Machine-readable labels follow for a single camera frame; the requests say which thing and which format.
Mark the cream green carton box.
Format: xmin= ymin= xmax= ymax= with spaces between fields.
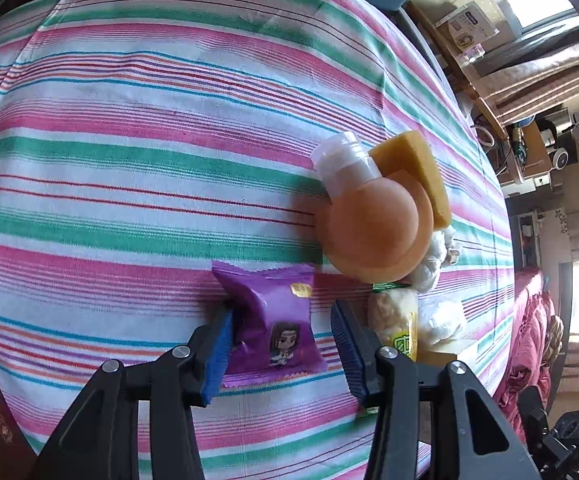
xmin=416 ymin=339 xmax=478 ymax=367

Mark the wooden side table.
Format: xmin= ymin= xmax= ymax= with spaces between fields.
xmin=403 ymin=0 xmax=511 ymax=143

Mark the purple snack packet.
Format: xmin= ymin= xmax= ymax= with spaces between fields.
xmin=212 ymin=261 xmax=327 ymax=388

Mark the crumpled white plastic bag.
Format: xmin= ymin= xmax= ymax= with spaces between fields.
xmin=408 ymin=226 xmax=462 ymax=294

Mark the white product box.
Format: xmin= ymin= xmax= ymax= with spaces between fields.
xmin=435 ymin=1 xmax=499 ymax=52

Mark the striped window curtain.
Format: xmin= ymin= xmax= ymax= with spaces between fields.
xmin=473 ymin=42 xmax=579 ymax=126

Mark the striped bed sheet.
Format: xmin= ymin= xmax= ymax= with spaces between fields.
xmin=0 ymin=0 xmax=514 ymax=479

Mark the Weidan rice snack packet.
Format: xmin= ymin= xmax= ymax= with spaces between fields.
xmin=367 ymin=283 xmax=419 ymax=361

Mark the wooden shelf unit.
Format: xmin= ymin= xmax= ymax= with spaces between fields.
xmin=495 ymin=120 xmax=552 ymax=197

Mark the yellow sponge on bed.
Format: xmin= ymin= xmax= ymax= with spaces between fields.
xmin=369 ymin=131 xmax=452 ymax=230

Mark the pink quilt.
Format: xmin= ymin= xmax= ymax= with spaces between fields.
xmin=493 ymin=268 xmax=555 ymax=442

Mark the orange round bottle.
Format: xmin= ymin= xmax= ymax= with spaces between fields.
xmin=311 ymin=132 xmax=436 ymax=284

